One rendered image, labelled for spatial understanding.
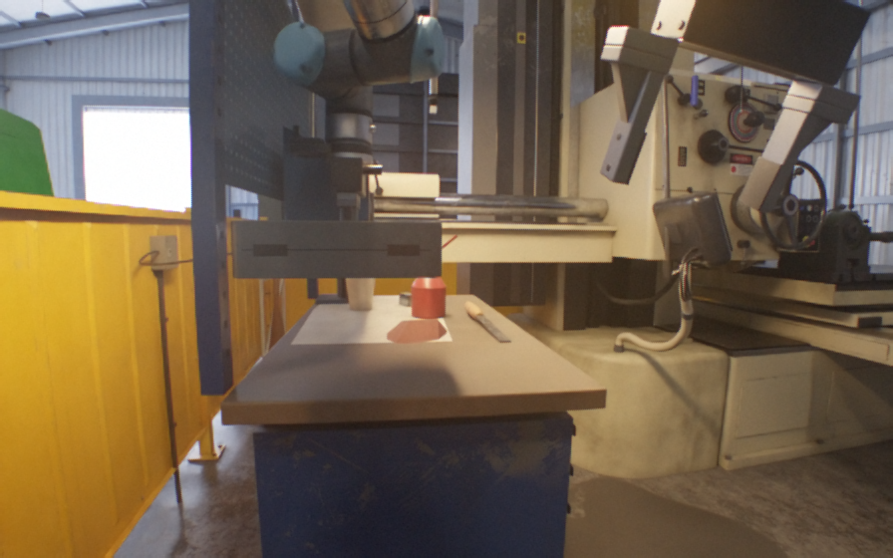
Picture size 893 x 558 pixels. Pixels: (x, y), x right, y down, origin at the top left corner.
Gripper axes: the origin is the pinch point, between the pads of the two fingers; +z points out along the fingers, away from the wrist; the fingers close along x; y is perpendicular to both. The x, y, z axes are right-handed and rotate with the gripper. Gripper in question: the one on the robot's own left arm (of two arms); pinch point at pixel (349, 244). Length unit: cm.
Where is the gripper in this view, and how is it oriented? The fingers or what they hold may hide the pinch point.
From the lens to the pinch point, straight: 73.9
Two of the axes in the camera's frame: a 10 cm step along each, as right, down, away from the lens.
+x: -1.4, -1.1, 9.8
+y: 9.9, 0.0, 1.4
